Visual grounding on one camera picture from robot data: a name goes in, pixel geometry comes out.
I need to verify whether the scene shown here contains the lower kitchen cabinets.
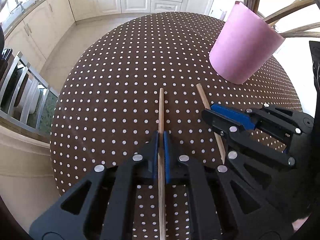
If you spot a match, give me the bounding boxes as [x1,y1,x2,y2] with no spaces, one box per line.
[1,0,214,70]

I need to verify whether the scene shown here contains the kitchen faucet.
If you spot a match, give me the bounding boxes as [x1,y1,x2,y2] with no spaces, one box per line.
[13,0,27,14]

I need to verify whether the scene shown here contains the pink utensil cup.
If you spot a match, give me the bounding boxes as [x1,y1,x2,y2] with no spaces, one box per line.
[209,1,285,85]

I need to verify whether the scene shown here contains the brown polka dot tablecloth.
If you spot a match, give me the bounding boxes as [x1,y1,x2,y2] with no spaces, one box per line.
[50,12,300,239]

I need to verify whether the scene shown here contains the black appliance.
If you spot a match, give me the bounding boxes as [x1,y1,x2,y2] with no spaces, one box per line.
[0,26,12,79]

